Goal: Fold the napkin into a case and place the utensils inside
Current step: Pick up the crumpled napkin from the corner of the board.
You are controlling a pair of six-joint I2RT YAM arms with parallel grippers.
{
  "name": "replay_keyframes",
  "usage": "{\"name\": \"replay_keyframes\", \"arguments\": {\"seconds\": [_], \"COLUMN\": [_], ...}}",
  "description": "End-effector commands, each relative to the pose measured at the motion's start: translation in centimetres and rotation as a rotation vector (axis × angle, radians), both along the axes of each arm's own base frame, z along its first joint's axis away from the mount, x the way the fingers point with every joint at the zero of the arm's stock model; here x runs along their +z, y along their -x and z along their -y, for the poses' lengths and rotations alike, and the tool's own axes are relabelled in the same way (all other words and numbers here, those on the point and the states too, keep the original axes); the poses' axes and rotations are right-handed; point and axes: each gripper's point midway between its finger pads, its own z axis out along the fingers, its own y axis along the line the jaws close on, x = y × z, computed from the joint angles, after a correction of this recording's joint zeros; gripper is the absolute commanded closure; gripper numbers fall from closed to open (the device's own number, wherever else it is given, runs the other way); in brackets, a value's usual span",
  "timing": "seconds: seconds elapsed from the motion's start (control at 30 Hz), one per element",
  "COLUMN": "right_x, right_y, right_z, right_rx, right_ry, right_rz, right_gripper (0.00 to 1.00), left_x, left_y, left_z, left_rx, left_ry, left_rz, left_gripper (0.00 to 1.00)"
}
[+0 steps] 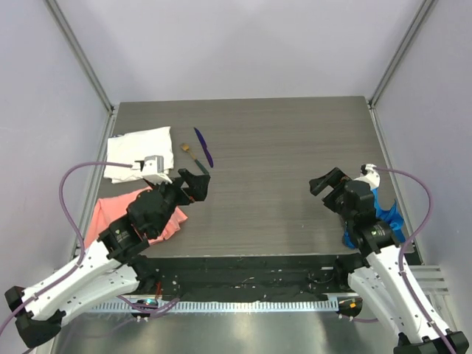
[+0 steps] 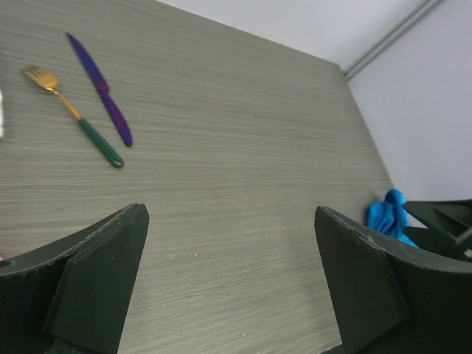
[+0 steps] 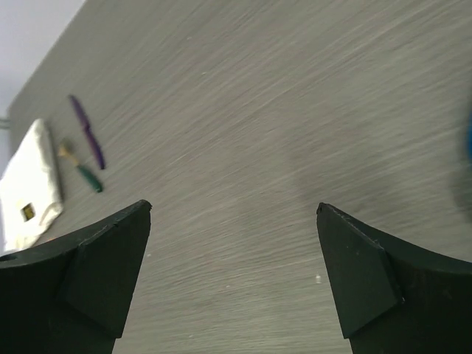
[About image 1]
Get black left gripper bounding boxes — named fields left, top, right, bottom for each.
left=147, top=169, right=209, bottom=237

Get blue cloth napkin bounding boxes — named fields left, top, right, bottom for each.
left=343, top=187, right=406, bottom=250

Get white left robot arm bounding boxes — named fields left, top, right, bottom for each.
left=4, top=169, right=210, bottom=348

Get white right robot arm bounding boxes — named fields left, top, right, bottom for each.
left=309, top=164, right=469, bottom=353

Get purple plastic knife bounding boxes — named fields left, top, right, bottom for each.
left=194, top=128, right=214, bottom=168

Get white folded cloth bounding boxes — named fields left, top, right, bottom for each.
left=103, top=126, right=174, bottom=184

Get pink folded cloth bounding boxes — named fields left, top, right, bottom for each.
left=84, top=187, right=188, bottom=249

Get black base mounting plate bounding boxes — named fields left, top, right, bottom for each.
left=128, top=253, right=368, bottom=302

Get green handled gold fork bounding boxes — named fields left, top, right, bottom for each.
left=180, top=143, right=209, bottom=175

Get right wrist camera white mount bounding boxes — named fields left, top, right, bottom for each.
left=356, top=164, right=381, bottom=190

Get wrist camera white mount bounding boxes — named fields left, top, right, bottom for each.
left=131, top=155, right=173, bottom=184
left=356, top=164, right=381, bottom=190

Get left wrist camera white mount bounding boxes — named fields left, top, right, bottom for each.
left=131, top=155, right=173, bottom=184

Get slotted cable duct rail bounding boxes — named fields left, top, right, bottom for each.
left=86, top=298, right=339, bottom=314

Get horizontal aluminium frame rail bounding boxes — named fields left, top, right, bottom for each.
left=409, top=265, right=449, bottom=295

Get left aluminium frame post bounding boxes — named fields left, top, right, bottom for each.
left=44, top=0, right=114, bottom=114

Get aluminium frame post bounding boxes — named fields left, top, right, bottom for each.
left=44, top=0, right=114, bottom=114
left=367, top=0, right=437, bottom=109

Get right aluminium frame post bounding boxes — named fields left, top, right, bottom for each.
left=367, top=0, right=437, bottom=109

